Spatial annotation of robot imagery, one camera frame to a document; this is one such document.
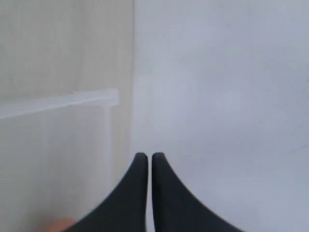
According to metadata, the clear plastic box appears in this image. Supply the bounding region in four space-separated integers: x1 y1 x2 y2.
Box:
0 89 119 232

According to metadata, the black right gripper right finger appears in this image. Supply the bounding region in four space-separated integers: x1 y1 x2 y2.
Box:
152 152 241 232

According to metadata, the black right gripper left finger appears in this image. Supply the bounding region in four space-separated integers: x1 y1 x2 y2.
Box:
66 153 148 232

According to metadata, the brown egg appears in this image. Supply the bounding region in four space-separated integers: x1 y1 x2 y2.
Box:
42 218 76 232

